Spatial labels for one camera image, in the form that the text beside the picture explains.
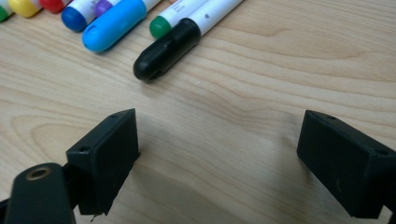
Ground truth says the yellow cap marker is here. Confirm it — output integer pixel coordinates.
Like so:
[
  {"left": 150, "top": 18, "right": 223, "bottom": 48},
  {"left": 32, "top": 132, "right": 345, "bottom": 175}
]
[{"left": 7, "top": 0, "right": 43, "bottom": 19}]

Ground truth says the black cap marker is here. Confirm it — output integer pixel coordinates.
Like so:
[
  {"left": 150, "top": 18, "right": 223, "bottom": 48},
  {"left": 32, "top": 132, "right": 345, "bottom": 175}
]
[{"left": 133, "top": 0, "right": 245, "bottom": 83}]

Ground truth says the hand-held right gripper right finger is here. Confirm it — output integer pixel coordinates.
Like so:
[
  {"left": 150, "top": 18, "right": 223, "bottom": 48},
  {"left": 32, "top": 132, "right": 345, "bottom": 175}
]
[{"left": 296, "top": 109, "right": 396, "bottom": 219}]

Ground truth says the red cap marker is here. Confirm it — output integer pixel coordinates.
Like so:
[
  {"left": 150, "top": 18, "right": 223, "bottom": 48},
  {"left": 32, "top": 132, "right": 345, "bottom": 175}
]
[{"left": 38, "top": 0, "right": 72, "bottom": 14}]

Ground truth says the purple cap marker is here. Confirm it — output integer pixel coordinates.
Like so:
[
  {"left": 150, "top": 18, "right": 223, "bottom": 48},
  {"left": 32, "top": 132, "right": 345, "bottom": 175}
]
[{"left": 93, "top": 0, "right": 121, "bottom": 18}]

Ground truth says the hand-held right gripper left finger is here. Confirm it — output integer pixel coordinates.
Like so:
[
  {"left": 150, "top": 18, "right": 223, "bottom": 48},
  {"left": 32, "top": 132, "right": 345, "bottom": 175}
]
[{"left": 65, "top": 107, "right": 141, "bottom": 217}]

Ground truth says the green cap marker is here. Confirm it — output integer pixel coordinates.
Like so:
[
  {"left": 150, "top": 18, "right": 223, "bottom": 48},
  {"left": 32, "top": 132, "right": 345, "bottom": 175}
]
[
  {"left": 0, "top": 0, "right": 14, "bottom": 23},
  {"left": 148, "top": 0, "right": 210, "bottom": 40}
]

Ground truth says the light blue cap marker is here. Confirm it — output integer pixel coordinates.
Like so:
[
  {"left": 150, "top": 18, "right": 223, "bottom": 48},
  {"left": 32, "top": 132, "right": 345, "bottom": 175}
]
[{"left": 81, "top": 0, "right": 163, "bottom": 53}]

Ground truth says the dark blue cap marker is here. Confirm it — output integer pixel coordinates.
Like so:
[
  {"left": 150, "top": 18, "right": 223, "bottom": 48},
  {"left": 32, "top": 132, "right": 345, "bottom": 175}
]
[{"left": 61, "top": 0, "right": 106, "bottom": 33}]

